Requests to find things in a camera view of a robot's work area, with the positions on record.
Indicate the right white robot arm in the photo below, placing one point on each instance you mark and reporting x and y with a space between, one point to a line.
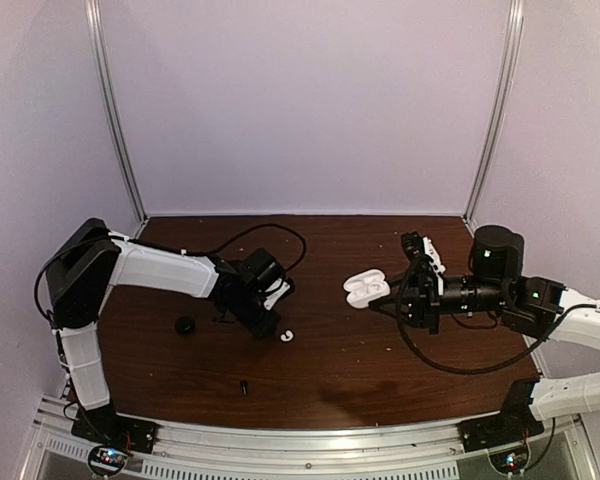
534 307

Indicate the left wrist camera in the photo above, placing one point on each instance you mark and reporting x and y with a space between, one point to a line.
281 288

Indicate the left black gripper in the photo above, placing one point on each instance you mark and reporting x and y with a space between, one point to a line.
263 329

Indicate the right circuit board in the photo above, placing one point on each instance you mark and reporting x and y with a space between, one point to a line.
510 461

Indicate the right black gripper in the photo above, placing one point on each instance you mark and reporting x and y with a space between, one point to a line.
423 298

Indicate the right aluminium frame post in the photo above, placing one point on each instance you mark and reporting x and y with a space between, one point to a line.
509 60

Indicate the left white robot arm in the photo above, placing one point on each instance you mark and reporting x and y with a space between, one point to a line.
82 274

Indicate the white earbud charging case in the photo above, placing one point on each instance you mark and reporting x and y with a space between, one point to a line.
366 287

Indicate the aluminium front rail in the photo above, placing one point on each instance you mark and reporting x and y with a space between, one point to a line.
430 450

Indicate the left circuit board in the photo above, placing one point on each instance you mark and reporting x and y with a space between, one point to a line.
106 461

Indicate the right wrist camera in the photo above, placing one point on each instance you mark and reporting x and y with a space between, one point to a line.
414 245

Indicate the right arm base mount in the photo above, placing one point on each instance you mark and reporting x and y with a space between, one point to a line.
513 423

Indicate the black round cap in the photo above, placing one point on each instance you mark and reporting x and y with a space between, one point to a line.
185 325

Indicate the aluminium frame post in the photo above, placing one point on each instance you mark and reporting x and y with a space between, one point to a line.
103 71
509 60

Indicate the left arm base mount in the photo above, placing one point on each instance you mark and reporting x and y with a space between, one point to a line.
105 426

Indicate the circuit board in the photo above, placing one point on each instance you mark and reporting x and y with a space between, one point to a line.
106 461
510 461

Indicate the left aluminium frame post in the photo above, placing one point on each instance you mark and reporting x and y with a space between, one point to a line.
103 71

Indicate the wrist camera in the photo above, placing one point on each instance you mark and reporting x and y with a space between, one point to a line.
414 245
281 288

